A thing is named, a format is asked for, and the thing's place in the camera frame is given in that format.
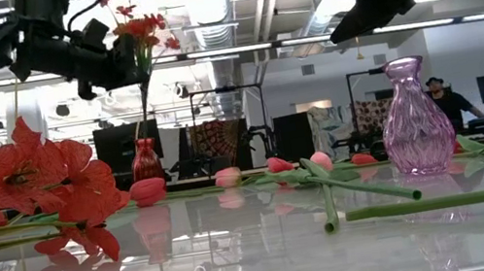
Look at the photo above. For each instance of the black partition panel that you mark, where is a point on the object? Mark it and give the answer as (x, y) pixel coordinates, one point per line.
(294, 136)

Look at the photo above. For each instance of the white blue draped cloth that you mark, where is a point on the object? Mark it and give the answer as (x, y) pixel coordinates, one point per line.
(330, 130)

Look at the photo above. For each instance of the black computer monitor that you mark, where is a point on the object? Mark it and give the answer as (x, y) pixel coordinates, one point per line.
(116, 149)

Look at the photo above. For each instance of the purple ribbed glass vase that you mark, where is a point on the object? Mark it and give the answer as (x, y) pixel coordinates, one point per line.
(418, 126)

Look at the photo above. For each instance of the red glass vase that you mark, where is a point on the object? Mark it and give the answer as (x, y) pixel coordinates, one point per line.
(146, 163)

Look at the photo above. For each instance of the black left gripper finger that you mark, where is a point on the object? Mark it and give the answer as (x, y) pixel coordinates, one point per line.
(130, 73)
(125, 47)

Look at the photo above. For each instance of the black aluminium table frame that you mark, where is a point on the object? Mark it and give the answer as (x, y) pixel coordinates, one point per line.
(186, 186)

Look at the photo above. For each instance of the red tulip green stem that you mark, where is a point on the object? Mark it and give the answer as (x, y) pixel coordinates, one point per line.
(457, 147)
(363, 159)
(279, 165)
(148, 191)

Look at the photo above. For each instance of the silver ventilation duct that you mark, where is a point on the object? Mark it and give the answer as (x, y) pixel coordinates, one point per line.
(208, 8)

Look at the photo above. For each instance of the black metal frame stand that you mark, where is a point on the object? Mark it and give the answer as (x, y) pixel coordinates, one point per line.
(224, 89)

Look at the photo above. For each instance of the red floral cloth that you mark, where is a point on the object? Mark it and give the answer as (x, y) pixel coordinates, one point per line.
(372, 116)

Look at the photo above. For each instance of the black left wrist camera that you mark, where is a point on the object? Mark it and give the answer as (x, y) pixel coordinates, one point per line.
(96, 34)

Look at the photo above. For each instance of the person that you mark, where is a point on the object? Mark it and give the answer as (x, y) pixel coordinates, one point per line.
(451, 105)

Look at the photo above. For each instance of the mandala pattern tapestry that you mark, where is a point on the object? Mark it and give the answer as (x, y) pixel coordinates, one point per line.
(217, 137)

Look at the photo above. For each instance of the red blossom spray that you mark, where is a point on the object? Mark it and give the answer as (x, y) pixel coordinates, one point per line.
(140, 27)
(33, 180)

